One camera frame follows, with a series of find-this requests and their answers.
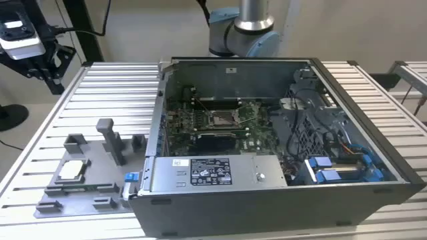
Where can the silver CPU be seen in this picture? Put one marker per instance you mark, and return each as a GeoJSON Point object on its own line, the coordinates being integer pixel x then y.
{"type": "Point", "coordinates": [71, 170]}

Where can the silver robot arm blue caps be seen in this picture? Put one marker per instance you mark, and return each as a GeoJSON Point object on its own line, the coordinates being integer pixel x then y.
{"type": "Point", "coordinates": [233, 37]}

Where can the black RAM slot bank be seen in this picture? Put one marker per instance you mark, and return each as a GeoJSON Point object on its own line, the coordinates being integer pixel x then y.
{"type": "Point", "coordinates": [216, 100]}
{"type": "Point", "coordinates": [220, 130]}

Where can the CPU socket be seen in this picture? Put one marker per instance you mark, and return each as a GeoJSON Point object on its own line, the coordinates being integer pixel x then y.
{"type": "Point", "coordinates": [224, 122]}

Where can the black round stand base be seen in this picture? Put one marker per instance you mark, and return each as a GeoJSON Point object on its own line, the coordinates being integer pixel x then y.
{"type": "Point", "coordinates": [13, 117]}

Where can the hard disk in blue carrier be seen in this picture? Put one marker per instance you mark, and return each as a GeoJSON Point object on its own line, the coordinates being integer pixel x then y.
{"type": "Point", "coordinates": [129, 177]}

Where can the thin metal locking lever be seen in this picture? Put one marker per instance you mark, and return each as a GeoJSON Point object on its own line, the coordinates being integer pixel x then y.
{"type": "Point", "coordinates": [203, 104]}
{"type": "Point", "coordinates": [248, 119]}

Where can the grey parts rack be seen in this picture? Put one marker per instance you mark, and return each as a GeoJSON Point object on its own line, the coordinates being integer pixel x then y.
{"type": "Point", "coordinates": [87, 200]}

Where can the silver power supply unit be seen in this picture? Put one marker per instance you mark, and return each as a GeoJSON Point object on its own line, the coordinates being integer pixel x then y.
{"type": "Point", "coordinates": [167, 175]}

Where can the black graphics card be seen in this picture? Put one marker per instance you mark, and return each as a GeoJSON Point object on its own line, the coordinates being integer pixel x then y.
{"type": "Point", "coordinates": [215, 143]}

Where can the green motherboard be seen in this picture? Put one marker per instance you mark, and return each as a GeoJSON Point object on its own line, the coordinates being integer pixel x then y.
{"type": "Point", "coordinates": [263, 140]}

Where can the black open PC case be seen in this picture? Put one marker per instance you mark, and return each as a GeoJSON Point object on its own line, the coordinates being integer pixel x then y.
{"type": "Point", "coordinates": [233, 215]}

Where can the black perforated drive cage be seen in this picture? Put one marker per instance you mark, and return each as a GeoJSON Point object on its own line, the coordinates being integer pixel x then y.
{"type": "Point", "coordinates": [307, 140]}

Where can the blue disk carrier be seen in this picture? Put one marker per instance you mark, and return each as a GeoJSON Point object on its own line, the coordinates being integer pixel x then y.
{"type": "Point", "coordinates": [328, 176]}
{"type": "Point", "coordinates": [319, 161]}

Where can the black box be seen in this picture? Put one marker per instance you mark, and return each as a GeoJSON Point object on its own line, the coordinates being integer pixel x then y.
{"type": "Point", "coordinates": [383, 81]}

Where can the aluminium slat side table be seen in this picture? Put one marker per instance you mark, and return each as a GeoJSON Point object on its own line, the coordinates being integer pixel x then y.
{"type": "Point", "coordinates": [413, 72]}

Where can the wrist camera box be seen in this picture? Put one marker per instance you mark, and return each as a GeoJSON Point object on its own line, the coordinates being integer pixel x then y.
{"type": "Point", "coordinates": [20, 47]}

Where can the black frame post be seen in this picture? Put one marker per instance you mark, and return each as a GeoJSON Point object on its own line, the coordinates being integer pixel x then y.
{"type": "Point", "coordinates": [89, 45]}

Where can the pale grey plastic bracket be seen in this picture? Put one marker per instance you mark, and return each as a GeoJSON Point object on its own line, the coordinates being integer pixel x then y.
{"type": "Point", "coordinates": [288, 103]}

